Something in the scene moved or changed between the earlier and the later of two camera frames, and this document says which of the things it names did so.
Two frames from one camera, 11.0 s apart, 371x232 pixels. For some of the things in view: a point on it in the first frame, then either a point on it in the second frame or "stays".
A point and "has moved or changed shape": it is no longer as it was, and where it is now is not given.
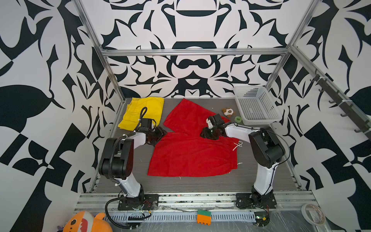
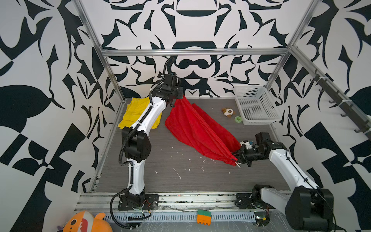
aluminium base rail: [107, 203] stays
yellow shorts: [154, 111] stays
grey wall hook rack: [361, 122] stays
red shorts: [184, 152] has moved or changed shape
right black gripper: [205, 134] → [242, 156]
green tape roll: [237, 119] stays
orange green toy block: [204, 217] stays
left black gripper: [162, 134] → [179, 95]
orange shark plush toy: [84, 221] stays
